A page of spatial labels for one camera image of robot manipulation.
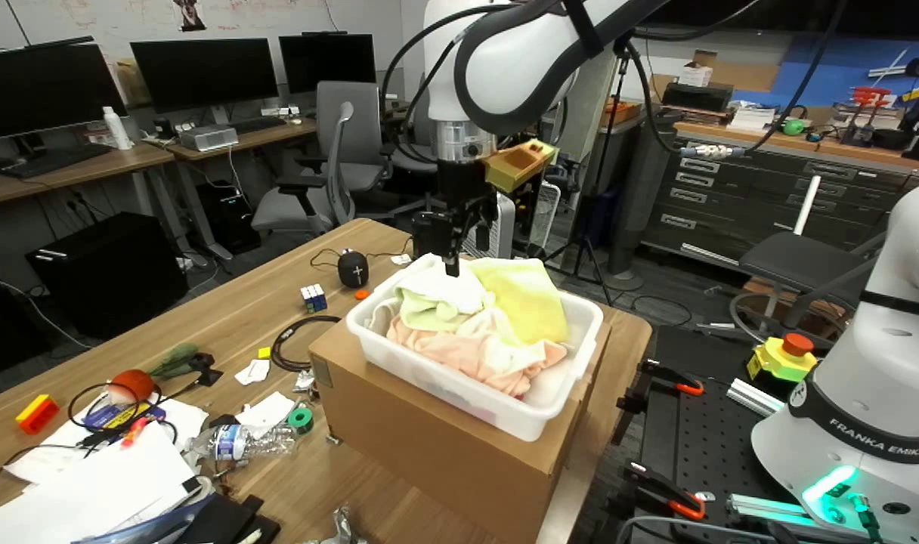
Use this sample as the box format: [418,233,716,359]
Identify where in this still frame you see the middle black monitor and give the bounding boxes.
[129,40,277,108]

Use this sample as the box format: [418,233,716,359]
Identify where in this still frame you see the left black monitor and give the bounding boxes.
[0,46,125,137]

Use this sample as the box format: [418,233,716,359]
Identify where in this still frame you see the emergency stop button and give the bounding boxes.
[746,332,815,385]

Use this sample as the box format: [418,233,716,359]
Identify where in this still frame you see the black headphone cable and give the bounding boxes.
[269,313,345,374]

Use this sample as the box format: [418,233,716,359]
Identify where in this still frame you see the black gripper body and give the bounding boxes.
[415,161,499,255]

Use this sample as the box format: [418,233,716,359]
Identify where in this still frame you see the black drawer cabinet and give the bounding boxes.
[643,150,919,268]

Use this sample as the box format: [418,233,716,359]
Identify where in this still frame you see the white plastic bin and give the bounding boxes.
[345,255,604,441]

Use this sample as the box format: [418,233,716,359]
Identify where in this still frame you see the yellow towel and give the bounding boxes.
[468,259,570,343]

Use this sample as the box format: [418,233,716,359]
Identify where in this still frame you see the green tape roll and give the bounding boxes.
[285,404,316,435]

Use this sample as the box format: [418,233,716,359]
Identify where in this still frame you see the white spray bottle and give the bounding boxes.
[104,105,133,150]

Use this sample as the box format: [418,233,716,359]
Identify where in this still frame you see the black monitor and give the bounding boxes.
[0,46,125,137]
[129,40,277,108]
[277,33,375,94]

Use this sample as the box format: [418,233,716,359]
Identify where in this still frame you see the right black monitor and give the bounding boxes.
[277,33,375,94]

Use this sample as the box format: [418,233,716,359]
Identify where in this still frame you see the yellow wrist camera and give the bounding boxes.
[483,140,557,194]

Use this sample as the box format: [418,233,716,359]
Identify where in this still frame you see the yellow red toy block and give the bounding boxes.
[14,393,61,435]

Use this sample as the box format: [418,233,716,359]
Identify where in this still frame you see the black computer case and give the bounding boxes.
[26,210,187,339]

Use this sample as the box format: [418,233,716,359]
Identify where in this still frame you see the rubiks cube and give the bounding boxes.
[298,283,328,312]

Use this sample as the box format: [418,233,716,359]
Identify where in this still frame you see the brown cardboard box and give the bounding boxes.
[313,323,614,544]

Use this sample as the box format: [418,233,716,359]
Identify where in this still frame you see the white papers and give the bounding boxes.
[0,400,207,544]

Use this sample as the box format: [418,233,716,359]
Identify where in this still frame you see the peach t-shirt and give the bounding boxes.
[388,320,570,400]

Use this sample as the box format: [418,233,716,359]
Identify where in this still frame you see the light green towel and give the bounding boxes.
[399,291,479,330]

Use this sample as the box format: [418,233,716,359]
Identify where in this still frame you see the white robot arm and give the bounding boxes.
[423,0,919,544]

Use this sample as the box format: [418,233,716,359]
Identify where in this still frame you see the crumpled plastic bottle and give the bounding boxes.
[185,415,297,471]

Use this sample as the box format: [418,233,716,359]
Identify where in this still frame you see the grey office chair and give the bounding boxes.
[250,81,388,233]

